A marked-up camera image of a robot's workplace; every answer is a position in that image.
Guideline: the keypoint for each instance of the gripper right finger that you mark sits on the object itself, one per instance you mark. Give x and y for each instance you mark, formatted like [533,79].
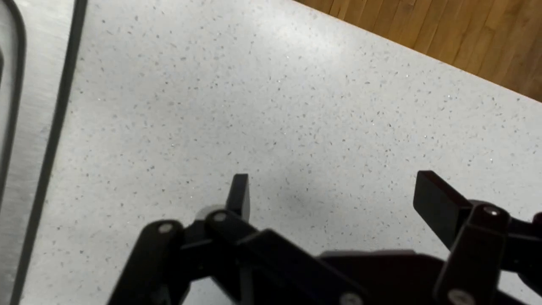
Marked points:
[470,237]

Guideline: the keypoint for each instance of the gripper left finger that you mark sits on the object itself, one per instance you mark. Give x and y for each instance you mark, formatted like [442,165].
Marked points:
[237,250]

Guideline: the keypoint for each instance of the stainless steel sink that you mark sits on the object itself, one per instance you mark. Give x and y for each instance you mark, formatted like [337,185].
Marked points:
[29,140]

